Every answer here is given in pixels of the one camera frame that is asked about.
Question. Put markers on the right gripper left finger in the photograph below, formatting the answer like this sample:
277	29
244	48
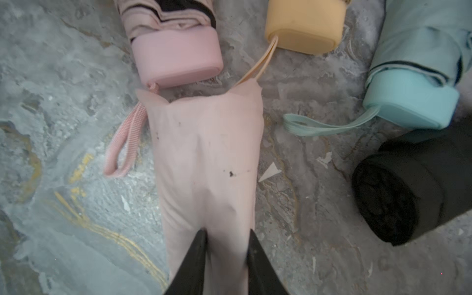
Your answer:
190	276

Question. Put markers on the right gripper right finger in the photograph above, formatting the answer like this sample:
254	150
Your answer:
262	278

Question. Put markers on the black umbrella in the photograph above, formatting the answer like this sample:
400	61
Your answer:
416	182

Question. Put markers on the beige umbrella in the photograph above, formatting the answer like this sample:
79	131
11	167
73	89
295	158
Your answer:
310	27

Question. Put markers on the pink umbrella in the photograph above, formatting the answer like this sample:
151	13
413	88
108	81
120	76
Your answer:
174	43
206	156

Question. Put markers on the mint green umbrella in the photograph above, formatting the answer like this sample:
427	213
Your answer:
424	49

